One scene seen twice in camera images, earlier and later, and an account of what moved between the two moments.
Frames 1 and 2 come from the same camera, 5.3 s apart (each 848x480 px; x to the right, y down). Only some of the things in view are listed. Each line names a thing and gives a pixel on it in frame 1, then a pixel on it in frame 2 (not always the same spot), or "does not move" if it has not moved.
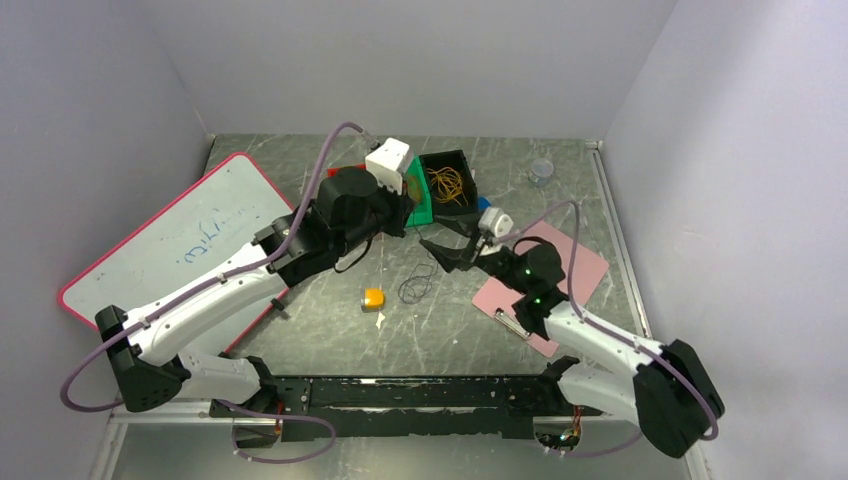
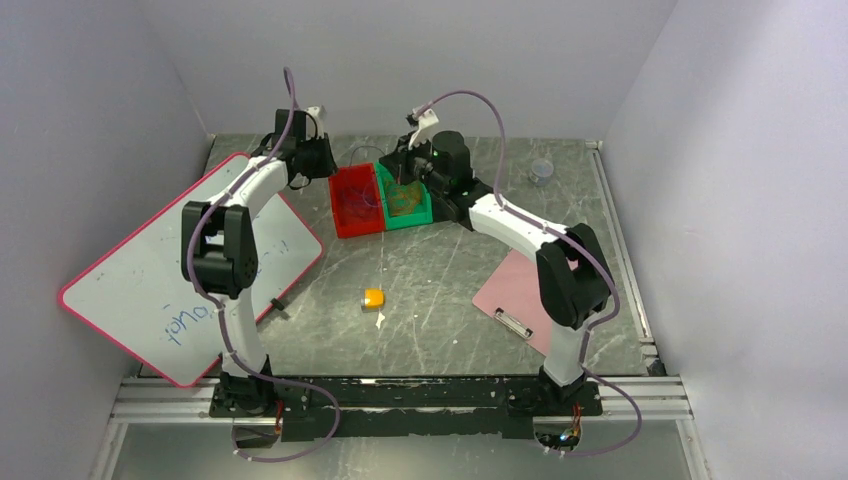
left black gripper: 401,204 to 328,166
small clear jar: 541,171 does not move
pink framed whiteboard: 211,226 does not move
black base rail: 416,407 does not move
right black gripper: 450,258 to 400,158
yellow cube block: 374,300 does not move
